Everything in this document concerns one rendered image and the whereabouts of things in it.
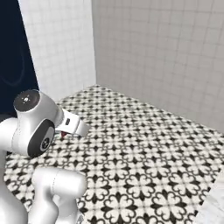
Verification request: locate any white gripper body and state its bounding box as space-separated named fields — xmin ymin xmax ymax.
xmin=55 ymin=116 xmax=92 ymax=138

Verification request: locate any dark navy fridge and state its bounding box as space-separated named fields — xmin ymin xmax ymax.
xmin=0 ymin=0 xmax=40 ymax=116

